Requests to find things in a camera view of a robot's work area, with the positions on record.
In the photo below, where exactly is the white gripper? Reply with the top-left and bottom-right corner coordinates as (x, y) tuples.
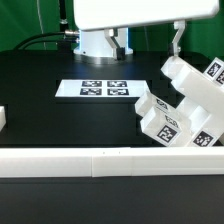
(74, 0), (220, 61)

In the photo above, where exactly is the white chair back frame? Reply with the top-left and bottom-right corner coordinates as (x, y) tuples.
(161, 56), (224, 118)

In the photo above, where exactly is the white chair seat part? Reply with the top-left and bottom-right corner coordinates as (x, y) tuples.
(177, 97), (224, 147)

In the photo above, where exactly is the white U-shaped obstacle fence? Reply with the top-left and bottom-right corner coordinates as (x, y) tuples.
(0, 104), (224, 178)

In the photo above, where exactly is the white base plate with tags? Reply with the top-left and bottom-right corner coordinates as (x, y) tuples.
(56, 79), (149, 98)

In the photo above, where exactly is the black cable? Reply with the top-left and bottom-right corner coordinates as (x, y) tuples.
(13, 29), (81, 52)

